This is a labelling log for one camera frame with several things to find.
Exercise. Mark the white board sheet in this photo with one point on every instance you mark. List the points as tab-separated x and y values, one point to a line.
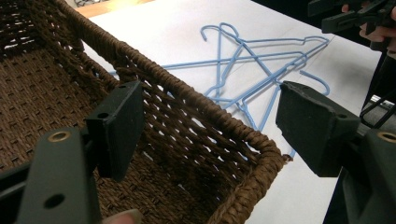
174	34

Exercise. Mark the brown woven basket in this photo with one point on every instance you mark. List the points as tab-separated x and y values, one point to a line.
46	87

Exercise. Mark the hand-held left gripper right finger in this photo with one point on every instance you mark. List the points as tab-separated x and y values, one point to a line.
314	130

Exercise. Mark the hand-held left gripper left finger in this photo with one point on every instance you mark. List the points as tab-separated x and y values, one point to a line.
115	130

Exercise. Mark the metal floor rail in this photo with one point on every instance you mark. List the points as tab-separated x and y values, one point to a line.
378	99

